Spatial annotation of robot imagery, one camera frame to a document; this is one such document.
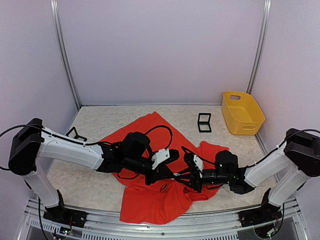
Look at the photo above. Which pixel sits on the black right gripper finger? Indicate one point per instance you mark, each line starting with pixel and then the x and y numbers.
pixel 186 181
pixel 186 171

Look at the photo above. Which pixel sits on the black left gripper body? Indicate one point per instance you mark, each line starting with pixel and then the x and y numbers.
pixel 158 174

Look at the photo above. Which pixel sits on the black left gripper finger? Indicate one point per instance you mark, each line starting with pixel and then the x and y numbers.
pixel 158 177
pixel 165 171

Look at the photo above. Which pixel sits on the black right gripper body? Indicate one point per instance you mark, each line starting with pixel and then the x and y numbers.
pixel 196 178

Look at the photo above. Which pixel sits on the white round brooch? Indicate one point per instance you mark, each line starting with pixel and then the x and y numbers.
pixel 163 187

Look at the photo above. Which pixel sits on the red t-shirt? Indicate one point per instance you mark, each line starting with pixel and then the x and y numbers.
pixel 146 204

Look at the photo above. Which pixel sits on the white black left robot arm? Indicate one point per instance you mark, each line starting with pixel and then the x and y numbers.
pixel 34 141

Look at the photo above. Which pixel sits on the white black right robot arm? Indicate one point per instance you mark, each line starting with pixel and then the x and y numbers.
pixel 299 152

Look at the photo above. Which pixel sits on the black display box red brooch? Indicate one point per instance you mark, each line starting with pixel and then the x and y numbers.
pixel 203 122

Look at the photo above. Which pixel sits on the black display box green brooch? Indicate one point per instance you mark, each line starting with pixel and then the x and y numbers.
pixel 73 133

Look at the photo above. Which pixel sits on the yellow plastic basket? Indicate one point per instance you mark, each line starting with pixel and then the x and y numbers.
pixel 242 114

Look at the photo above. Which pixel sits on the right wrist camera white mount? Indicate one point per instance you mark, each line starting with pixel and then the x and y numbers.
pixel 193 162

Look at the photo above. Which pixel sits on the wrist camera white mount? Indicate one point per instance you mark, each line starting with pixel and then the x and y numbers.
pixel 193 162
pixel 165 156

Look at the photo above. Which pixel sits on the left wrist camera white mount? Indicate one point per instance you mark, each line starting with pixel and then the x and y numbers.
pixel 165 156

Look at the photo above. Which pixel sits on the grey aluminium front rail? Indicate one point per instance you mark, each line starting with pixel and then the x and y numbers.
pixel 216 225

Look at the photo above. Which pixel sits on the grey corner post right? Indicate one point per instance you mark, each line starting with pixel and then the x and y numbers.
pixel 260 46

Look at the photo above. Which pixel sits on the grey corner post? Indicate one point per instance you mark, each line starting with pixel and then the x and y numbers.
pixel 54 5
pixel 260 46

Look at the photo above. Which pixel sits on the grey corner post left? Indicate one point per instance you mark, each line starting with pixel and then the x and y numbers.
pixel 54 5

